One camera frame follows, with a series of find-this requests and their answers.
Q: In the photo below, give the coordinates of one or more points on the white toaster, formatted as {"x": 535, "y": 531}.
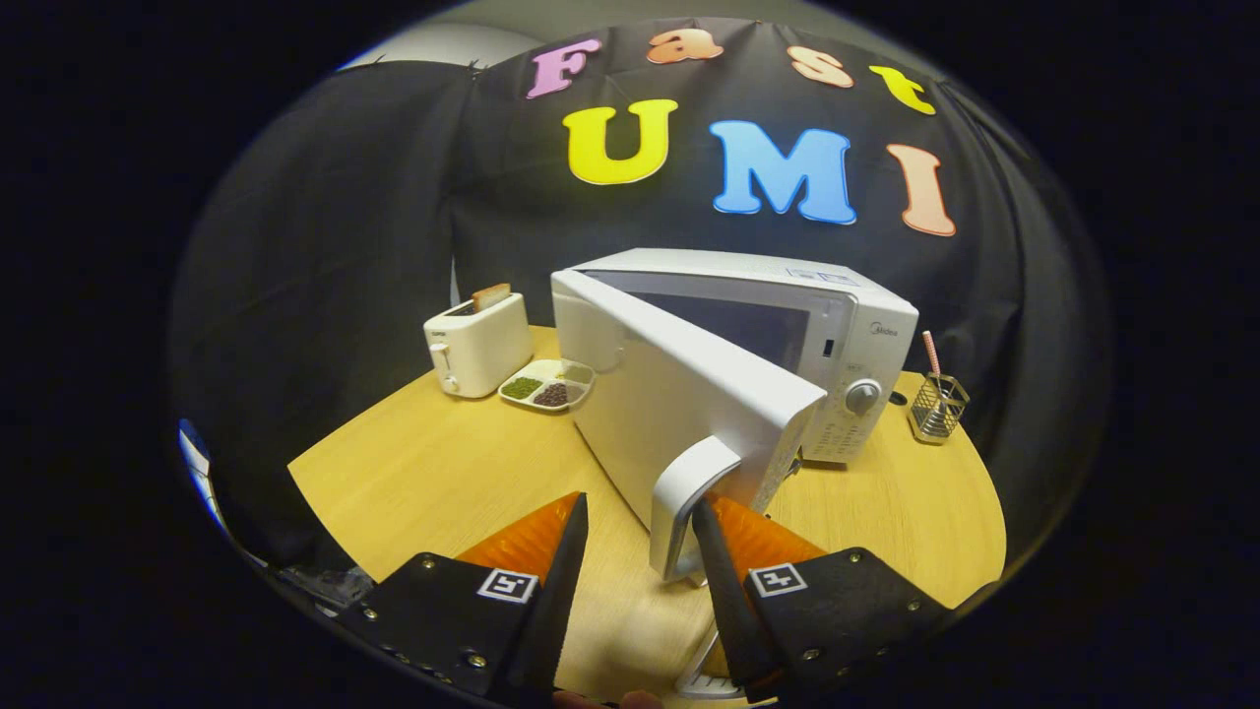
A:
{"x": 482, "y": 350}

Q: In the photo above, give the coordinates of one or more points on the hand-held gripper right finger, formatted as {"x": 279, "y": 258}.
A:
{"x": 726, "y": 591}

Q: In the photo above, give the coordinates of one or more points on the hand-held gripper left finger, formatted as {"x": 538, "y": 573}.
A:
{"x": 556, "y": 591}

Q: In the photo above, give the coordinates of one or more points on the toast slice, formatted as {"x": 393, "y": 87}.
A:
{"x": 490, "y": 295}

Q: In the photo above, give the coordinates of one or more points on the pink striped straw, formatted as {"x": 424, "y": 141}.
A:
{"x": 930, "y": 353}

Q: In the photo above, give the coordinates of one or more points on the white microwave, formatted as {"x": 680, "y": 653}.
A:
{"x": 689, "y": 394}

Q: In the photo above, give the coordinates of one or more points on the white divided bean tray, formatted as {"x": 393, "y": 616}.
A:
{"x": 546, "y": 386}

